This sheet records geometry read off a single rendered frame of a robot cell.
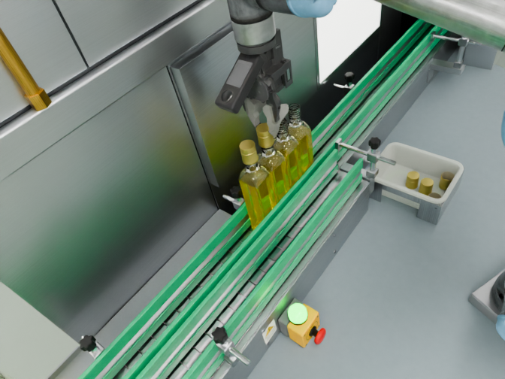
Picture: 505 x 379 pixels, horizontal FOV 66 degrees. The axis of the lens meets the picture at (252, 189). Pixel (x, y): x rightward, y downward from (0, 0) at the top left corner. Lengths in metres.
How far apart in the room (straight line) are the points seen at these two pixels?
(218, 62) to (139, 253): 0.46
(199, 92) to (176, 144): 0.13
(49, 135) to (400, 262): 0.87
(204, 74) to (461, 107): 1.03
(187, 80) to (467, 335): 0.83
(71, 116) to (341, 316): 0.74
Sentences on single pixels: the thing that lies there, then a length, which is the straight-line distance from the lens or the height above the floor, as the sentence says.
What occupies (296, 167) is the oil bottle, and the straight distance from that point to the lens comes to 0.98.
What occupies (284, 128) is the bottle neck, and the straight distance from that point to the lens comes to 0.90.
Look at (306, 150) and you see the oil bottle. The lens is 1.01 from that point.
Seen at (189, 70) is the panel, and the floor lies 1.31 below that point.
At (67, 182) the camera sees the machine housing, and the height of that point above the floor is 1.25.
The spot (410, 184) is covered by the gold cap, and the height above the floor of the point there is 0.79.
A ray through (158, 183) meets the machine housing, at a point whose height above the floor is 1.10.
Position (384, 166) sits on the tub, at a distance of 1.28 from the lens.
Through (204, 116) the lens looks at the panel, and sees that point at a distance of 0.89.
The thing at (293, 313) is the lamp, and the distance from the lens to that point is 0.93.
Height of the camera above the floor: 1.69
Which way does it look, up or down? 46 degrees down
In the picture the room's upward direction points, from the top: 14 degrees counter-clockwise
